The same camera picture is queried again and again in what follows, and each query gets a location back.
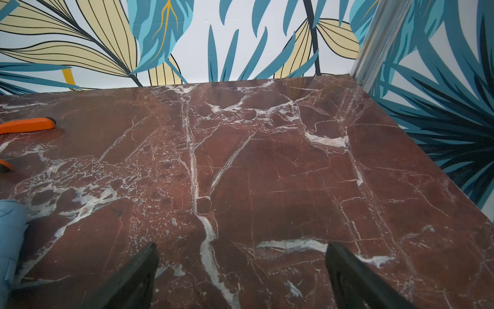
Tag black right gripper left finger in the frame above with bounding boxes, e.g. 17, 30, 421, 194
78, 243, 159, 308

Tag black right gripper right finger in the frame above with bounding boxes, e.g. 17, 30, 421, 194
325, 243, 415, 308

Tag light blue folded umbrella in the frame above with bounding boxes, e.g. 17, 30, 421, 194
0, 200, 27, 308

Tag orange handled pliers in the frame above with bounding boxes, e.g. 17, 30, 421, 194
0, 116, 57, 173

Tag aluminium frame post right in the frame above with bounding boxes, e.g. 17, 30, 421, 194
351, 1, 412, 93

